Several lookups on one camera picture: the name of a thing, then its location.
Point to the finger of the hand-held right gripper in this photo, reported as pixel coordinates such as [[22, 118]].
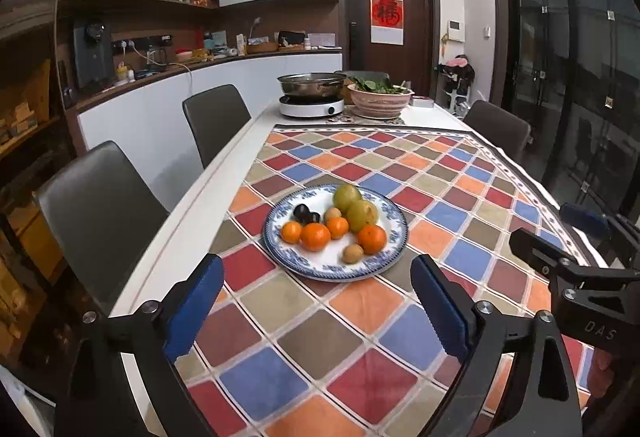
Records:
[[585, 219], [590, 297]]

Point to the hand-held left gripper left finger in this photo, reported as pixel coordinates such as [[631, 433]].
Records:
[[195, 307]]

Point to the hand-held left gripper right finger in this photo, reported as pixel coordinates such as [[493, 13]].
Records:
[[445, 312]]

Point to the orange mandarin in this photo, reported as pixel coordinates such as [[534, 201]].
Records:
[[372, 239], [315, 237], [291, 233], [338, 228]]

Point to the small brown round fruit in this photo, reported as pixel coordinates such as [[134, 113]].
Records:
[[353, 253], [331, 214]]

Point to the blue and white plate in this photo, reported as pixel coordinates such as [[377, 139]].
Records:
[[330, 267]]

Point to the dark purple plum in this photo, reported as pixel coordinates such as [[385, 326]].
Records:
[[301, 213], [315, 218]]

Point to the plain yellow-green round fruit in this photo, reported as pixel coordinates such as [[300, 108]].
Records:
[[346, 196]]

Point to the yellow-green fruit with sticker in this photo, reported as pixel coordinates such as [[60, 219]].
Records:
[[361, 217]]

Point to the grey dining chair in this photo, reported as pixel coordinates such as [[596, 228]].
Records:
[[495, 127], [105, 217], [217, 122]]

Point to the black framed glass door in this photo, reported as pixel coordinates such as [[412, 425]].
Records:
[[575, 67]]

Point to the colourful checkered tablecloth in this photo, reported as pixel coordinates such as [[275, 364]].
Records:
[[350, 157]]

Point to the cluttered small rack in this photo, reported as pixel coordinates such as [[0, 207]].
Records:
[[455, 82]]

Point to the white sideboard cabinet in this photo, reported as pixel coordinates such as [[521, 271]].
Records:
[[165, 117]]

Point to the flat metal tin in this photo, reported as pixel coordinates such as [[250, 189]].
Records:
[[423, 102]]

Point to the pink plastic basket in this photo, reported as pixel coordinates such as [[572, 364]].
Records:
[[380, 104]]

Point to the white intercom panel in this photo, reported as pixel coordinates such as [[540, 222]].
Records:
[[454, 30]]

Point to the white induction cooker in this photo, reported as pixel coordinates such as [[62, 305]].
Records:
[[310, 108]]

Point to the green leafy vegetables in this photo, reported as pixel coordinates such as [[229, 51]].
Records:
[[372, 86]]

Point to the steel cooking pot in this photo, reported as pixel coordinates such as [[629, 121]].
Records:
[[310, 86]]

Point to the dark wooden door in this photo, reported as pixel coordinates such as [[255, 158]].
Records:
[[415, 17]]

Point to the black power strip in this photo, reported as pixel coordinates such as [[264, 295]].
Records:
[[142, 43]]

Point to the black bag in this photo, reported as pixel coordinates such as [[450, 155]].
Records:
[[291, 39]]

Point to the red wall calendar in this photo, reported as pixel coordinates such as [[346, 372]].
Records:
[[386, 12]]

